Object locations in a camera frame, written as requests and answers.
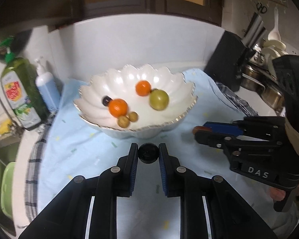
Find dark plum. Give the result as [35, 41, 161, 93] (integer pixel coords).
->
[138, 143, 159, 164]

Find yellow-brown spotted small fruit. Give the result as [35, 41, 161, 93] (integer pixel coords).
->
[117, 116, 130, 128]

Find small brown longan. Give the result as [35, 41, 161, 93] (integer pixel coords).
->
[127, 112, 139, 122]

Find orange tangerine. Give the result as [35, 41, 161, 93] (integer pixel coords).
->
[108, 99, 128, 118]
[135, 80, 151, 97]

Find small dark blueberry grape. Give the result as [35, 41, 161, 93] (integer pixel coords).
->
[102, 96, 112, 107]

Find large green citrus fruit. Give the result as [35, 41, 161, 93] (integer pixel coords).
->
[149, 89, 169, 111]

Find stainless steel pot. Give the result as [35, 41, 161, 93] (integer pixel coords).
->
[240, 65, 285, 115]

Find light blue cloth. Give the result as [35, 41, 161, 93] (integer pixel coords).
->
[34, 68, 299, 239]

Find cream ceramic pot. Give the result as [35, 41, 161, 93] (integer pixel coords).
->
[261, 39, 287, 66]

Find black knife block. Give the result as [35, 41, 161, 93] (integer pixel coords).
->
[204, 31, 256, 92]

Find white ladle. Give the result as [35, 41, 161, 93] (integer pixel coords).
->
[267, 7, 281, 41]

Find white scalloped ceramic bowl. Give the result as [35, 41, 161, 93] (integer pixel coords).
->
[73, 64, 198, 139]

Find green plastic basin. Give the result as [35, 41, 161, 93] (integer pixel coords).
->
[0, 162, 15, 220]

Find blue white pump bottle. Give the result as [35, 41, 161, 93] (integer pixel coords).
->
[35, 58, 61, 113]

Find yellow sponge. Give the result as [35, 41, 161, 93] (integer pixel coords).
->
[0, 119, 12, 135]

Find green dish soap bottle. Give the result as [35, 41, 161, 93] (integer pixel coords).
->
[0, 37, 49, 131]

